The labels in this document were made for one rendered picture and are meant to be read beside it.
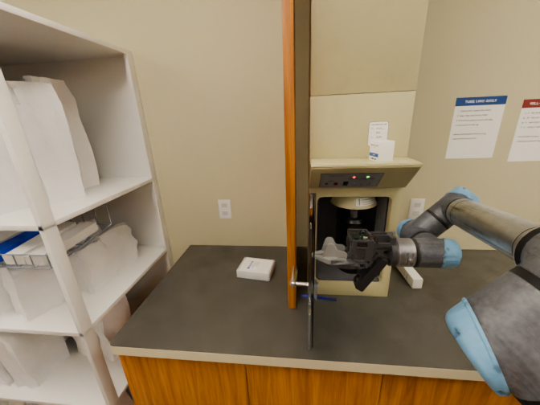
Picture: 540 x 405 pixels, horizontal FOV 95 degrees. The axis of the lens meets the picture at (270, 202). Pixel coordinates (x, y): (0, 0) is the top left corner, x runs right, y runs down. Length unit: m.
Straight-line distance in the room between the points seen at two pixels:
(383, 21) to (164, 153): 1.14
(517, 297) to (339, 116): 0.63
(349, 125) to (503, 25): 0.87
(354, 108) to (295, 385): 0.95
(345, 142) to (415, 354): 0.70
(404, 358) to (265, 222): 0.88
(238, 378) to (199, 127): 1.12
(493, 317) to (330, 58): 0.73
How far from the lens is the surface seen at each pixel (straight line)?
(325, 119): 0.87
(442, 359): 1.03
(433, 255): 0.74
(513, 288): 0.50
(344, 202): 0.97
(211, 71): 1.38
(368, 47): 0.91
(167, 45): 1.48
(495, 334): 0.48
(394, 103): 0.92
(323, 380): 1.04
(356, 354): 0.95
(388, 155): 0.84
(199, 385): 1.15
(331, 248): 0.68
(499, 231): 0.64
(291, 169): 0.80
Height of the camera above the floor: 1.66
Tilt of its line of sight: 19 degrees down
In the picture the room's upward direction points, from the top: 3 degrees counter-clockwise
